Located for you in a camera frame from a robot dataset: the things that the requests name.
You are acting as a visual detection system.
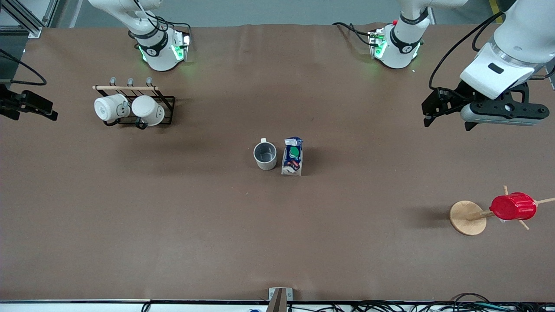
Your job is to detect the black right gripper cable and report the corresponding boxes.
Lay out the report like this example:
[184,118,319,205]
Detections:
[0,49,47,86]

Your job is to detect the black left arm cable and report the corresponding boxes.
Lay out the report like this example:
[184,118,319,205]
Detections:
[428,11,507,91]

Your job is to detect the black wire mug rack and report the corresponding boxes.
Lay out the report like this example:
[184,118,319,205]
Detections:
[92,77,176,130]

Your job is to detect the white hanging mug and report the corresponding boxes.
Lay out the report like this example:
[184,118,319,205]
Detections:
[94,94,131,123]
[131,95,166,127]

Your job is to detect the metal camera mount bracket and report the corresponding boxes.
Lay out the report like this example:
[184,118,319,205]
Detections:
[265,287,294,312]

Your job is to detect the red plastic cup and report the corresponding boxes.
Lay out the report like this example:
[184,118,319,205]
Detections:
[490,192,538,221]

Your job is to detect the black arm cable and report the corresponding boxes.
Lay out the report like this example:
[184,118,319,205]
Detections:
[132,0,192,44]
[428,11,507,91]

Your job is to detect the wooden mug tree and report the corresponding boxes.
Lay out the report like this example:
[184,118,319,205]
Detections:
[449,185,555,236]

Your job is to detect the blue white milk carton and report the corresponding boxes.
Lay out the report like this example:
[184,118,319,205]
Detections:
[281,136,304,177]

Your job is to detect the black left base cable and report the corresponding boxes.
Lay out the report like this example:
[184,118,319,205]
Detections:
[332,22,374,46]

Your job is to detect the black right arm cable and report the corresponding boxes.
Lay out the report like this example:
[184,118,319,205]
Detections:
[132,0,192,44]

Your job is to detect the grey mug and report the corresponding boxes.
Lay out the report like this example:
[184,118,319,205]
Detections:
[253,138,278,171]

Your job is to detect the black cable bundle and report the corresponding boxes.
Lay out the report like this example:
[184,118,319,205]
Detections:
[286,293,555,312]

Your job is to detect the aluminium frame profile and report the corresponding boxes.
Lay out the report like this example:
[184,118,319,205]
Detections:
[0,0,60,39]

